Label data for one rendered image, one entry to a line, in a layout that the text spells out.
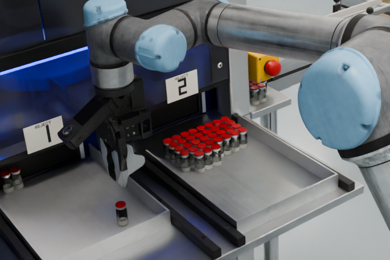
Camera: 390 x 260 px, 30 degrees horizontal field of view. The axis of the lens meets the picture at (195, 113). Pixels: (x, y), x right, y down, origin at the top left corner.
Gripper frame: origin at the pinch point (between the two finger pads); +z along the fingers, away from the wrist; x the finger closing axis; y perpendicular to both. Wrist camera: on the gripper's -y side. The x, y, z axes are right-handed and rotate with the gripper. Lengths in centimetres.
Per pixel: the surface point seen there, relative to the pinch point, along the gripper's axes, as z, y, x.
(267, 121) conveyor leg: 26, 66, 35
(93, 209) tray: 10.5, -2.0, 7.8
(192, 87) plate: -2.2, 31.3, 19.5
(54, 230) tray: 10.5, -11.5, 6.5
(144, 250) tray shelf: 10.6, -0.5, -10.0
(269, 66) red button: -2, 52, 17
